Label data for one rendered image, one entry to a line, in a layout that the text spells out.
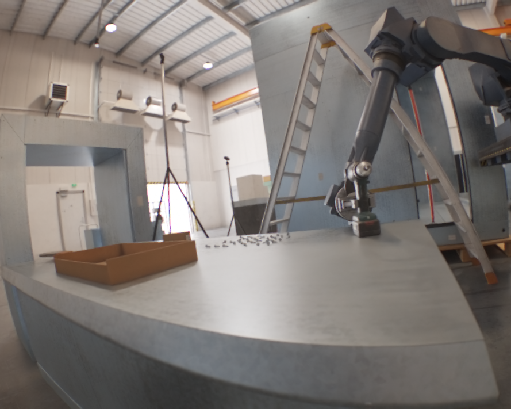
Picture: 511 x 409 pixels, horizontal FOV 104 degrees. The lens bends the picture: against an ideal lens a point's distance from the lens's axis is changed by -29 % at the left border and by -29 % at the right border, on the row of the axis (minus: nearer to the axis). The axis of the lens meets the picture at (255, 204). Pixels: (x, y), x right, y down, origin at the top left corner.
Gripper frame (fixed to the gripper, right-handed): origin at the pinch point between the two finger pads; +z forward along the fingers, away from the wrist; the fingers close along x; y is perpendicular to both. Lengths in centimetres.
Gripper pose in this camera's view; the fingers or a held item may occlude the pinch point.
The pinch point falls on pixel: (362, 202)
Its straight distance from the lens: 92.7
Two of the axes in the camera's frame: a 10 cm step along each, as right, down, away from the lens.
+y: 1.3, 9.9, -0.1
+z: -1.7, 0.1, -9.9
